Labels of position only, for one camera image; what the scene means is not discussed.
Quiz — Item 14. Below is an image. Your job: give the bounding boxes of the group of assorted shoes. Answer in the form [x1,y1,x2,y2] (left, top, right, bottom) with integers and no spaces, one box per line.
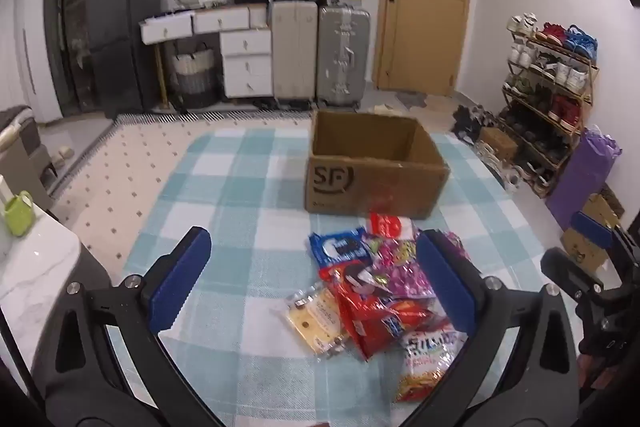
[502,13,599,192]

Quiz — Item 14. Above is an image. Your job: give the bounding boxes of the purple bag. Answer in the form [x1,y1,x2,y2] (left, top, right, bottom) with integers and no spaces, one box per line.
[545,127,623,230]

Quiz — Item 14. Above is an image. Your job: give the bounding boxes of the clear yellow cake packet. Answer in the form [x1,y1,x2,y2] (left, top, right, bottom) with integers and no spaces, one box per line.
[285,284,351,360]

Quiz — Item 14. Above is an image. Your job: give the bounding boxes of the silver suitcase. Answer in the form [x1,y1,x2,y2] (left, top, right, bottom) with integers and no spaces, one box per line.
[316,4,372,108]

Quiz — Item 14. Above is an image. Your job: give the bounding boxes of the green cup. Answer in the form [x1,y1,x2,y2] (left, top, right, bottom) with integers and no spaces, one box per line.
[4,191,35,238]

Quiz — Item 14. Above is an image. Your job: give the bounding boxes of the tan wooden door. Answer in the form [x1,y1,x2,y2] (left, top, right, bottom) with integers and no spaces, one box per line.
[372,0,473,96]

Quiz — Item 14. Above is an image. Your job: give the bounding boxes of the dark grey fridge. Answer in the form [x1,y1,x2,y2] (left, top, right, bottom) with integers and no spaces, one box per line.
[84,0,166,112]

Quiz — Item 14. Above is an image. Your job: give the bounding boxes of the orange red snack packet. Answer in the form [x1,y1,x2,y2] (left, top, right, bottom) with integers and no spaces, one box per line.
[395,364,453,403]

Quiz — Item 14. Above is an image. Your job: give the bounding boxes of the blue cookie packet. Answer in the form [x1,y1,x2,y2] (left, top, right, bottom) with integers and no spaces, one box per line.
[308,229,373,268]

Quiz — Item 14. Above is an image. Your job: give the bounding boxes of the dark glass cabinet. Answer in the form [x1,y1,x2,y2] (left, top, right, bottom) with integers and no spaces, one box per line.
[42,0,128,122]

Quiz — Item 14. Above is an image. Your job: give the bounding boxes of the magenta flowered snack packet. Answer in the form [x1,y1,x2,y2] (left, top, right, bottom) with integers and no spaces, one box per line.
[367,232,473,300]

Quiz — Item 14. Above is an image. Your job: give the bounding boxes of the white marble table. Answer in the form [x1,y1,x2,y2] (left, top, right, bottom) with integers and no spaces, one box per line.
[0,187,116,408]

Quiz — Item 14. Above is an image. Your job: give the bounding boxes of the dark grey side cabinet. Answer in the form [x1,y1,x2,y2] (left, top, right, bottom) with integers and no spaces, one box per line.
[0,106,56,208]

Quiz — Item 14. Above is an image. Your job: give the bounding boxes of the grey white woven basket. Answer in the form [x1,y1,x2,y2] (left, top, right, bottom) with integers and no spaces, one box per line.
[170,42,221,108]

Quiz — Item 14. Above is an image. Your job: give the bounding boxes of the pile of loose sneakers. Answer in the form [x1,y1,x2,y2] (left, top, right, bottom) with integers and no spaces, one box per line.
[452,104,523,192]

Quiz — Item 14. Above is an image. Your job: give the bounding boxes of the white vanity desk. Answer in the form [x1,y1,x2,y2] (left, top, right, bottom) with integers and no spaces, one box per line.
[139,4,275,100]

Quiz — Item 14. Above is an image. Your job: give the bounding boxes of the large red snack packet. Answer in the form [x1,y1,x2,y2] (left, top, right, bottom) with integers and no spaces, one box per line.
[332,279,451,362]

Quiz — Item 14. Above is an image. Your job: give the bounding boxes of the teal checkered tablecloth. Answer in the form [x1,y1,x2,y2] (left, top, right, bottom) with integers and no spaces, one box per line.
[107,124,581,427]

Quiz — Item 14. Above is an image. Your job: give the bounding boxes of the white ribbed bin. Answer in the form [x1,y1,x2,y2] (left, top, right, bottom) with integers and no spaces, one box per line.
[248,5,271,29]

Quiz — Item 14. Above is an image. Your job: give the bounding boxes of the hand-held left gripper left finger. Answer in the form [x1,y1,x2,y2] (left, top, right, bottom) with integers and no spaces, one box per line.
[32,227,226,427]

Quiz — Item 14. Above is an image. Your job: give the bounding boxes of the gold wire shoe rack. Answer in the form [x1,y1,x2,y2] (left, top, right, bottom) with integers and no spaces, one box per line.
[492,14,601,198]

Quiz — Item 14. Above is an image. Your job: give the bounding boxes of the grey fluffy door mat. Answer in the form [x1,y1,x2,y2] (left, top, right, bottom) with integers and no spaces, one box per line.
[395,89,431,110]

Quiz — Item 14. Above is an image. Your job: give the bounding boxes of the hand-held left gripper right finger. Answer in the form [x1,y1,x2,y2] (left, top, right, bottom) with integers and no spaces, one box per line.
[400,229,583,427]

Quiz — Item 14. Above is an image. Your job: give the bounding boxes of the small brown cardboard box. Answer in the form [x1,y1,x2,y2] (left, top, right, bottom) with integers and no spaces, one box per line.
[479,127,521,160]

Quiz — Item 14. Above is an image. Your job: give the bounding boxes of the beige suitcase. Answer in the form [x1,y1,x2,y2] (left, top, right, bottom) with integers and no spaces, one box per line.
[269,0,319,104]

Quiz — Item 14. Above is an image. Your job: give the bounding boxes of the white colourful candy packet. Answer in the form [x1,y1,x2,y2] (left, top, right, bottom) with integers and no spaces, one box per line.
[400,329,468,380]

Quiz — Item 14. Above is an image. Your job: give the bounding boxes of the red white snack packet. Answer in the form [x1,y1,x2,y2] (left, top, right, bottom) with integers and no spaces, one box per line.
[369,213,415,240]

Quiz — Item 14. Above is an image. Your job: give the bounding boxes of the cream dotted rug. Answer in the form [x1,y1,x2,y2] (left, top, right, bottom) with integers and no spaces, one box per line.
[50,112,321,258]

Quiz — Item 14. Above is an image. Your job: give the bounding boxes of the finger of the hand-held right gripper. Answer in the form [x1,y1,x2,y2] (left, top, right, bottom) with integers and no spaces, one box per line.
[540,247,608,295]
[571,211,640,268]

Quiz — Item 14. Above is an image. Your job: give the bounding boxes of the white tall cabinet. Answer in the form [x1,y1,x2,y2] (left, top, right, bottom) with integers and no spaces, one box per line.
[12,0,63,125]

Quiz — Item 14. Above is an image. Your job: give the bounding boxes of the brown printed cardboard box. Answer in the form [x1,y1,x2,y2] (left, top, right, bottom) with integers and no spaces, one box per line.
[560,194,626,273]

